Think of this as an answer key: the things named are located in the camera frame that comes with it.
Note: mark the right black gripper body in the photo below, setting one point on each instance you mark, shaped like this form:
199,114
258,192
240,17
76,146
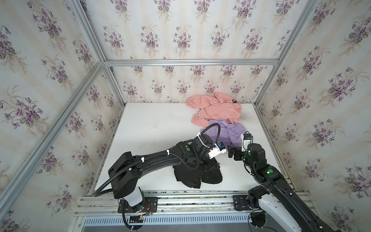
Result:
237,153

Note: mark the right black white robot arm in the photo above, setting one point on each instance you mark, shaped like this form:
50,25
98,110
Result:
273,194

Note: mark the black cloth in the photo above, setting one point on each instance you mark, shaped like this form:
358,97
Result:
194,178

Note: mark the lavender purple cloth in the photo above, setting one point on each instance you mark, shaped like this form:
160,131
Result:
230,133

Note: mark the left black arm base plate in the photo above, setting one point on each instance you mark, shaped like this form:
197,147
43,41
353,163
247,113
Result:
148,205

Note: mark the white slotted cable duct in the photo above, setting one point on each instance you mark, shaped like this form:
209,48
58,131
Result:
184,219

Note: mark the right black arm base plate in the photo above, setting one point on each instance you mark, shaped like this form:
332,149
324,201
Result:
245,202

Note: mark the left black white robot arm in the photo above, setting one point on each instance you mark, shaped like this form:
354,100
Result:
193,161

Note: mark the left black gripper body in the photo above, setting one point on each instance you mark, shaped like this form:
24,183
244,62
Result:
211,166

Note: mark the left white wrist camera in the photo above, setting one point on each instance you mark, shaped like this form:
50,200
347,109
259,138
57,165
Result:
216,149

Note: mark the pink cloth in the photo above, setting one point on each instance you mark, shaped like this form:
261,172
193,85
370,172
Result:
214,107

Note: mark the aluminium frame rails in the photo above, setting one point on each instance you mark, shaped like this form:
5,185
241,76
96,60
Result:
68,67

